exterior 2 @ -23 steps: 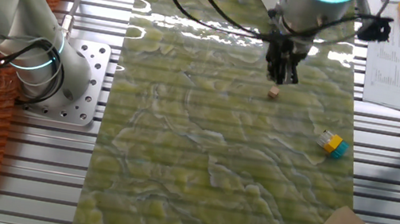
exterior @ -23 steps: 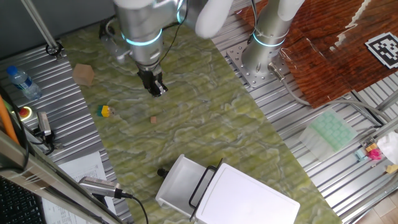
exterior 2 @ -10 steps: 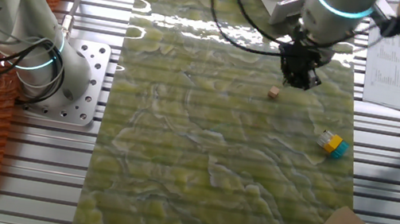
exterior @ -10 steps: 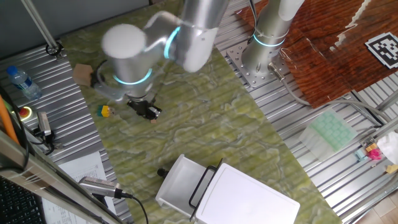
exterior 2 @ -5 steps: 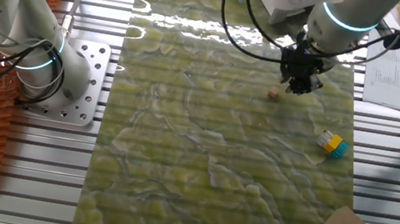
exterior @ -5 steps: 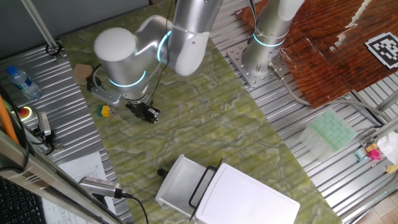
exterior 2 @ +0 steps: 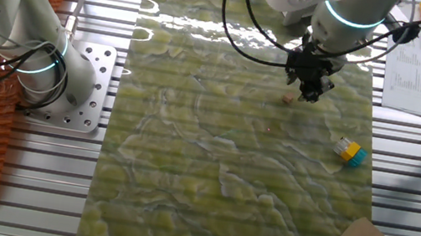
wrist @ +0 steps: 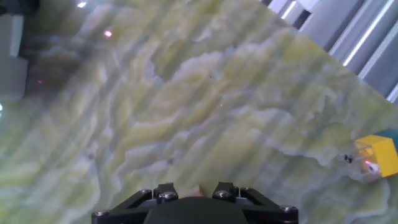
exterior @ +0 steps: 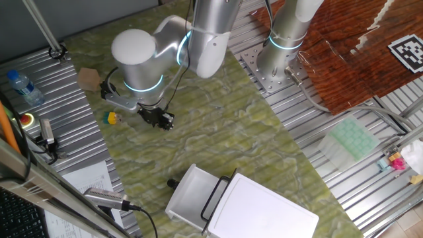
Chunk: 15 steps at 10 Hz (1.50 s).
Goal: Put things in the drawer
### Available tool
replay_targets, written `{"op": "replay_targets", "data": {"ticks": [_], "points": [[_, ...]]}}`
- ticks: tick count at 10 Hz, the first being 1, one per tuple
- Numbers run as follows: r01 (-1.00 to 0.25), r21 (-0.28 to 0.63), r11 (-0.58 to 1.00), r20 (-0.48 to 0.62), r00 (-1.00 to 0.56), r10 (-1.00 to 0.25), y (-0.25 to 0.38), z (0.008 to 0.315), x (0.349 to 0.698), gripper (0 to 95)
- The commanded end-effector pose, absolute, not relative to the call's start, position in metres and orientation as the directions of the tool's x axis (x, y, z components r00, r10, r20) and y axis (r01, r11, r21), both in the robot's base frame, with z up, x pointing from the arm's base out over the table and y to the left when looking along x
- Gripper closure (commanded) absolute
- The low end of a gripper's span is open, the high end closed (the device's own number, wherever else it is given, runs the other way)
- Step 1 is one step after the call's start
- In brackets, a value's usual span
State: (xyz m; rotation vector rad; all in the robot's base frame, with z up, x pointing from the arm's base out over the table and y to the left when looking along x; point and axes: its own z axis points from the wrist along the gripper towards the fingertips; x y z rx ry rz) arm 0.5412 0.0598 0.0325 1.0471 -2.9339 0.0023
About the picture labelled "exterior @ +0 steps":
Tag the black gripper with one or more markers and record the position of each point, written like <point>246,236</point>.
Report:
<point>152,115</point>

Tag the black drawer knob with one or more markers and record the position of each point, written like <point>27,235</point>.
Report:
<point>172,183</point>

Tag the white plastic drawer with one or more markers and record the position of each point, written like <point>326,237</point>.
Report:
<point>195,191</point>

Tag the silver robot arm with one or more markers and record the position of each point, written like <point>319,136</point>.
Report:
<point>138,66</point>

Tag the white drawer cabinet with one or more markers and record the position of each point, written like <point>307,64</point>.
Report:
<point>264,211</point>

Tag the green marble pattern mat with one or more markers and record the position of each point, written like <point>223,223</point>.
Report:
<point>215,132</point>

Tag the yellow teal clear toy brick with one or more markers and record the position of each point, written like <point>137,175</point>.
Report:
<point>111,118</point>

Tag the large wooden block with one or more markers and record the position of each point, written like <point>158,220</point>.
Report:
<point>88,79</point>

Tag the printed white paper sheet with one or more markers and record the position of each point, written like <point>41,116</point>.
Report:
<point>86,182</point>

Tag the black clamp device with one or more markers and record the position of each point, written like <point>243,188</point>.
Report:
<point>46,131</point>

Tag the red emergency stop button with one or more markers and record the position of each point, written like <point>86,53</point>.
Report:
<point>25,119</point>

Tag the clear water bottle blue cap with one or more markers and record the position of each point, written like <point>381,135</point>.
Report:
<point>26,89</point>

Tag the black keyboard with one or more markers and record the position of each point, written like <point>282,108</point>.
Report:
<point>16,218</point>

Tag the green grid plastic sheet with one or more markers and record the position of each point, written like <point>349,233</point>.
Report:
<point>350,142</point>

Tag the red-brown wood grain board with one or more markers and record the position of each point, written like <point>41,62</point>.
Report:
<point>347,49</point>

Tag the light blue block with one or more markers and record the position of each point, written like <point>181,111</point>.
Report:
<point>383,164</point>

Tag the small orange block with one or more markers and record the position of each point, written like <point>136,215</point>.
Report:
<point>394,156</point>

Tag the pink toy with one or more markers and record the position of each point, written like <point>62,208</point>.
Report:
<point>399,164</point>

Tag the white tissue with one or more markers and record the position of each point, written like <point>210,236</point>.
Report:
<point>414,155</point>

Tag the black white fiducial marker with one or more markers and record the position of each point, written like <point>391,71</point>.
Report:
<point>408,53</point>

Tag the small tan block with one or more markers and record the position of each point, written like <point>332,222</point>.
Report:
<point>417,179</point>

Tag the wrist camera with silver bracket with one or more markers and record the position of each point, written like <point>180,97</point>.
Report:
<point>122,102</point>

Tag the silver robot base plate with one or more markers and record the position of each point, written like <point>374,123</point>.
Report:
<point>251,63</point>

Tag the aluminium frame bar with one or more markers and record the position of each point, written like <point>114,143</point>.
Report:
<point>39,185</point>

